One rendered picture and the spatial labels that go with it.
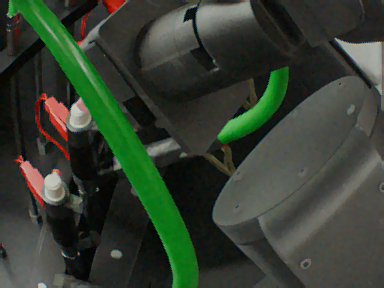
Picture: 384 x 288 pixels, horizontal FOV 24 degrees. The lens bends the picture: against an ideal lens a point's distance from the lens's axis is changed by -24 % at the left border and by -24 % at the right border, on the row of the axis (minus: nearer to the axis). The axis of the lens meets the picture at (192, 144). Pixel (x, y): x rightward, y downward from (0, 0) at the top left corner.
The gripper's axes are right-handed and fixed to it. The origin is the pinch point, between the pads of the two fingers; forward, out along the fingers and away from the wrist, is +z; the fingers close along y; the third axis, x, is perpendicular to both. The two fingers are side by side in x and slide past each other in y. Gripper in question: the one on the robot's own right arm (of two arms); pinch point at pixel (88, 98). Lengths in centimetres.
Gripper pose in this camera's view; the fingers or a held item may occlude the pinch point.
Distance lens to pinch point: 69.6
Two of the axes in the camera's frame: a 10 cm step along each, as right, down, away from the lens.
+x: -5.0, 6.3, -5.9
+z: -6.2, 2.2, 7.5
